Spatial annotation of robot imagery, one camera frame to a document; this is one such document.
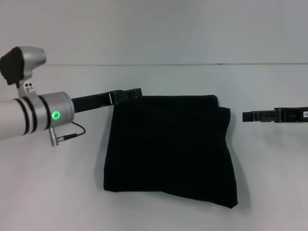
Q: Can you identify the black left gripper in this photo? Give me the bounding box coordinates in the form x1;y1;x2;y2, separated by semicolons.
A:
70;88;145;114

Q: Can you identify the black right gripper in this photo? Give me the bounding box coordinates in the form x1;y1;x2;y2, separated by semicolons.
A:
242;106;308;124

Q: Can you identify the black t-shirt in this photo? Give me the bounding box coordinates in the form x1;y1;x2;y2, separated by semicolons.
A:
103;94;240;209

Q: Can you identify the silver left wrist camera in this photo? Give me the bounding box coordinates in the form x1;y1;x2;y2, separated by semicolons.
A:
0;46;48;97

